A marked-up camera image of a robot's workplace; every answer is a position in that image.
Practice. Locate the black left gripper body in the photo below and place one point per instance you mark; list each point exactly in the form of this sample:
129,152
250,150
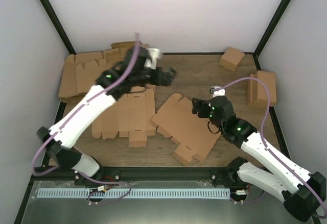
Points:
156,79

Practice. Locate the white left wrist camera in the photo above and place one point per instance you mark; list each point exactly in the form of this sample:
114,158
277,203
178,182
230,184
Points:
154,54

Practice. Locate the black corner frame post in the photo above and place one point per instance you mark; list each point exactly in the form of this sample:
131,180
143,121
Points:
57,25
271,26

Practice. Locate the black left corner frame post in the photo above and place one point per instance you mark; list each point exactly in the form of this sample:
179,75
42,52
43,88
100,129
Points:
57,25

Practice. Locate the brown cardboard box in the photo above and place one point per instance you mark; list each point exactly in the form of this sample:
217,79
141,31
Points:
175,120

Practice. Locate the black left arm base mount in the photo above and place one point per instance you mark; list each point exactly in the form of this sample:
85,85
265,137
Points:
99,179

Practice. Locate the stack of flat cardboard blanks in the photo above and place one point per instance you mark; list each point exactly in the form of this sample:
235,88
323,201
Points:
82,69

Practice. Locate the large folded cardboard box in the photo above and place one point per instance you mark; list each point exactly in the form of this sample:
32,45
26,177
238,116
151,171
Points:
256,93

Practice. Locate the small folded cardboard box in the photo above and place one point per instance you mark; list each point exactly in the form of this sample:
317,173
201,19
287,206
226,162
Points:
231,58

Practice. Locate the black aluminium frame rail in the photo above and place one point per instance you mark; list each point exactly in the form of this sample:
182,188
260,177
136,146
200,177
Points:
134,174

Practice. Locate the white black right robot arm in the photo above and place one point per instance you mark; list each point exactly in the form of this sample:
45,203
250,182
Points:
300,191

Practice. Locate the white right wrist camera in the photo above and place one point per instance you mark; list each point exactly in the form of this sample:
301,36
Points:
217,91

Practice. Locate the light blue slotted cable duct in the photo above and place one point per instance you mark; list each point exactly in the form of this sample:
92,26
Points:
202,193

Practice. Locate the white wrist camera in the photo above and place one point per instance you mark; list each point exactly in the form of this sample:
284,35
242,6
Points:
154,54
217,91

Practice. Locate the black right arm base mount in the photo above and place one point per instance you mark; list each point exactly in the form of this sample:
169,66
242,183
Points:
228,176

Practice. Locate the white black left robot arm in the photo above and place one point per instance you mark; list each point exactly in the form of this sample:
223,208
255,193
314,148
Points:
138,69

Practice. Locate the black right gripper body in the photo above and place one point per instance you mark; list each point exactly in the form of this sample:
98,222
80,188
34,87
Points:
202,114

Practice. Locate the black right corner frame post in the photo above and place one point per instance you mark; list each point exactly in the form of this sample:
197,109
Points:
271,26

